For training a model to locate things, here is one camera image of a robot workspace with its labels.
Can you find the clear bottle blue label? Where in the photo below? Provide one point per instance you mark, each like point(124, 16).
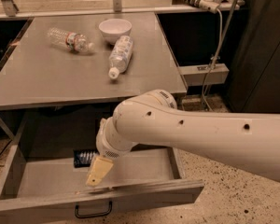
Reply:
point(120, 56)

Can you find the white ceramic bowl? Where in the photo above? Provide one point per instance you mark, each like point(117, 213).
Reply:
point(112, 29)

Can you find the grey metal rail frame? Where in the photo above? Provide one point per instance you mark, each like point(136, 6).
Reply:
point(115, 0)

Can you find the grey counter cabinet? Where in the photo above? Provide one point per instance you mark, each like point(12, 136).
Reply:
point(38, 74)

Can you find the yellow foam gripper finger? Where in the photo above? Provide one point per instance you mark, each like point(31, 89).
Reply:
point(100, 167)

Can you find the open grey top drawer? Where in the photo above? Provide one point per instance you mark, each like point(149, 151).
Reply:
point(40, 184)

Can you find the black drawer handle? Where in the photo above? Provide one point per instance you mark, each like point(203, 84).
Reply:
point(84, 211)

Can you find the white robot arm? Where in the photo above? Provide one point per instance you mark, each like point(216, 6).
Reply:
point(246, 141)

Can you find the white power strip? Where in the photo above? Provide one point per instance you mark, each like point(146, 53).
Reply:
point(208, 5)

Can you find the grey side shelf block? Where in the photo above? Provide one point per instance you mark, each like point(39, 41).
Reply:
point(198, 75)

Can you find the clear bottle red label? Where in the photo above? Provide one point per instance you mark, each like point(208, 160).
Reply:
point(71, 41)

